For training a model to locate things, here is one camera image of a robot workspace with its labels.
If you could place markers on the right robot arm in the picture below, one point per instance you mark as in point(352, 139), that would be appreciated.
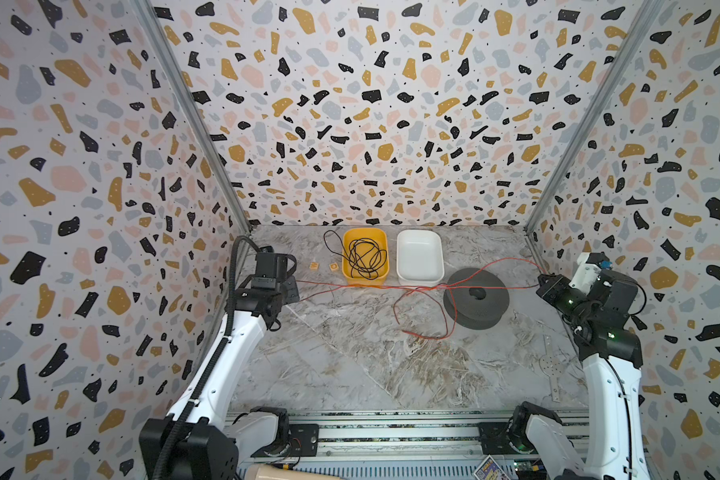
point(612, 360)

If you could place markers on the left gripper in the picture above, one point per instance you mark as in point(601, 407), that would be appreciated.
point(291, 292)

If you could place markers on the yellow plastic bin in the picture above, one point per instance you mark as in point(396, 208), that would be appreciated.
point(365, 257)

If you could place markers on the black cable spool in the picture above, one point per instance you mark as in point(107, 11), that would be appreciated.
point(475, 299)

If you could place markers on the beige cylinder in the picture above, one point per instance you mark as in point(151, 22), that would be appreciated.
point(270, 472)

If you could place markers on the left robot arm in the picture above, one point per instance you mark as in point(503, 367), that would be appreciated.
point(193, 440)

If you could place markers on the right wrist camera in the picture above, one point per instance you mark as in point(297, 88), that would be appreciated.
point(588, 268)

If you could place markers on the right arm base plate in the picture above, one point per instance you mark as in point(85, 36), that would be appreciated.
point(504, 438)

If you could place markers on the colourful sticker card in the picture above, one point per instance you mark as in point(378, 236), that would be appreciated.
point(490, 469)

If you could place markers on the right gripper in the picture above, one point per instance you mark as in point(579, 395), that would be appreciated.
point(552, 288)

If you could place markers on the aluminium mounting rail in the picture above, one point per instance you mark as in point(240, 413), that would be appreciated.
point(398, 444)

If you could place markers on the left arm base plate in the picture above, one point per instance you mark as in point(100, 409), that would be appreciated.
point(298, 441)

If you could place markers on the white plastic bin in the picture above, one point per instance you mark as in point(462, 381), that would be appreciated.
point(419, 258)

